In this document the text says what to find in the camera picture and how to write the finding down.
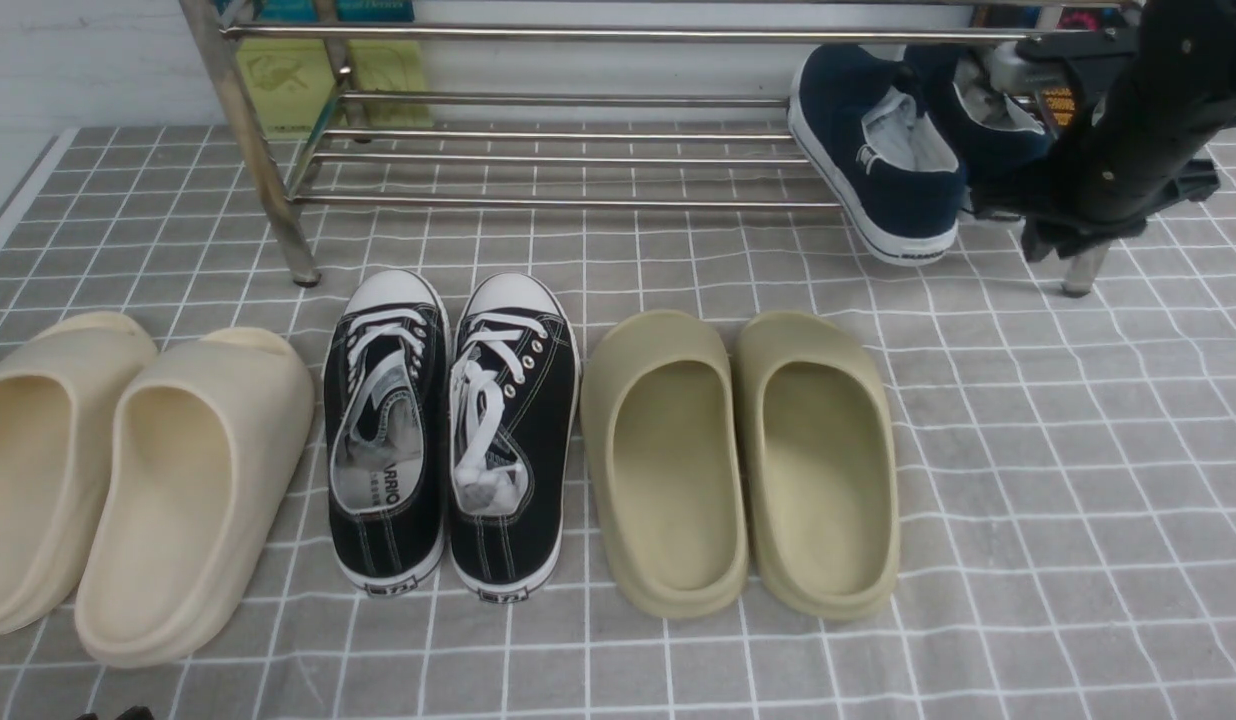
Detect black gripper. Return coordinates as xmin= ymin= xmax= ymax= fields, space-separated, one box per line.
xmin=973 ymin=28 xmax=1221 ymax=263

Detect navy slip-on shoe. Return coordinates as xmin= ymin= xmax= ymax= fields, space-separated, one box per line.
xmin=789 ymin=44 xmax=967 ymax=266
xmin=904 ymin=44 xmax=1051 ymax=184

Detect yellow-green box behind rack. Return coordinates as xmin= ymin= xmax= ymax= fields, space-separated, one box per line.
xmin=237 ymin=38 xmax=429 ymax=140

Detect stainless steel shoe rack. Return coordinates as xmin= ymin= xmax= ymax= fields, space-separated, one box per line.
xmin=182 ymin=1 xmax=1133 ymax=288

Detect black box orange text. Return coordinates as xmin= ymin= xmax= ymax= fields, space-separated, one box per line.
xmin=1035 ymin=86 xmax=1078 ymax=133

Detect grey checked floor cloth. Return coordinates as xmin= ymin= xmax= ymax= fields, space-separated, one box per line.
xmin=0 ymin=126 xmax=1236 ymax=719

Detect olive green slipper, right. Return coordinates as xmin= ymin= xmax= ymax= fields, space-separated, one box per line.
xmin=733 ymin=311 xmax=901 ymax=622

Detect olive green slipper,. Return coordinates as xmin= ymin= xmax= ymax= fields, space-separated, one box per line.
xmin=733 ymin=311 xmax=901 ymax=622
xmin=580 ymin=310 xmax=749 ymax=619

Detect olive green slipper, left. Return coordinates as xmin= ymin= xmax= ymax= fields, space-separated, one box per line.
xmin=580 ymin=310 xmax=749 ymax=619

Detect black canvas sneaker, right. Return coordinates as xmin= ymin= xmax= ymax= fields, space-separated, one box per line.
xmin=447 ymin=272 xmax=583 ymax=603

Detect black canvas sneaker,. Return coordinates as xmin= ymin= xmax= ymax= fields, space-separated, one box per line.
xmin=324 ymin=269 xmax=452 ymax=597
xmin=447 ymin=272 xmax=583 ymax=603

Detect black canvas sneaker, left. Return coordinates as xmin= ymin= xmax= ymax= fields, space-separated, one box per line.
xmin=324 ymin=269 xmax=452 ymax=597

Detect cream slipper,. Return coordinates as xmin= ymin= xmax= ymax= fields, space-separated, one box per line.
xmin=0 ymin=311 xmax=157 ymax=635
xmin=74 ymin=327 xmax=315 ymax=667

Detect cream slipper, far left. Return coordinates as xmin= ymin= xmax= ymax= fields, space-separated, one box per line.
xmin=0 ymin=311 xmax=157 ymax=635

